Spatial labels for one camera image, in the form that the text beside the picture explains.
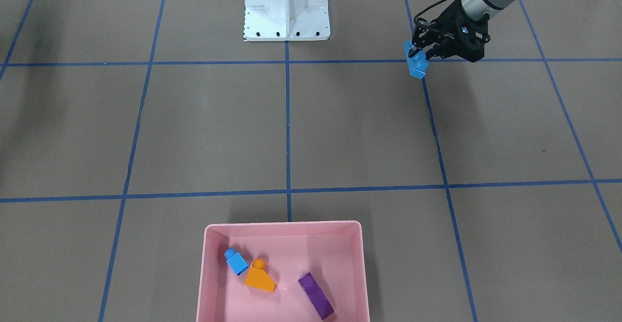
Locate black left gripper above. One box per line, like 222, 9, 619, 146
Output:
411, 0, 469, 61

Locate long blue block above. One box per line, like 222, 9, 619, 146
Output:
403, 40, 429, 80

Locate purple block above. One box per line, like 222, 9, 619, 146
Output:
298, 272, 335, 321

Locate orange block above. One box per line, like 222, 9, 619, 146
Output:
244, 258, 276, 293

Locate small blue block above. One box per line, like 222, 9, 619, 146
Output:
224, 247, 249, 276

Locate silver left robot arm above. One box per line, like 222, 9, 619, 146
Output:
406, 0, 516, 63

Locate pink plastic box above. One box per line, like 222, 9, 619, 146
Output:
196, 220, 370, 322

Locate blue tape grid lines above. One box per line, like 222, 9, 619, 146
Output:
1, 0, 621, 322

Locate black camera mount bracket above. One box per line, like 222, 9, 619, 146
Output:
447, 14, 491, 63

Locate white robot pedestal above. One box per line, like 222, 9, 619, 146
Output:
243, 0, 331, 42

